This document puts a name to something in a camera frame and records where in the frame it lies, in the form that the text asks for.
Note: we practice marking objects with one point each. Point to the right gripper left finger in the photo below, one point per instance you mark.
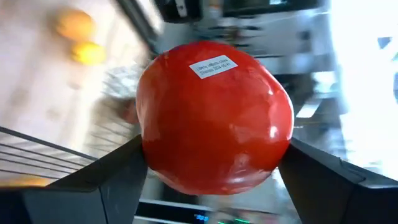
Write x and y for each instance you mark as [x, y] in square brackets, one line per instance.
[77, 202]

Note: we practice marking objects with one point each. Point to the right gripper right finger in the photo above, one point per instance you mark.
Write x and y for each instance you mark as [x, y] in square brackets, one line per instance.
[342, 199]

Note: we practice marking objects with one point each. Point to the yellow lemon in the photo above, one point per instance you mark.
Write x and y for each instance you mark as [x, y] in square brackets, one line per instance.
[88, 53]

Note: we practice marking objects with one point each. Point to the orange fruit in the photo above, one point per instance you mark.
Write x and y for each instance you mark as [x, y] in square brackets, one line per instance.
[74, 23]

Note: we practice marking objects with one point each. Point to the black metal table frame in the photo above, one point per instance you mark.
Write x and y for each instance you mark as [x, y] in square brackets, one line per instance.
[136, 20]

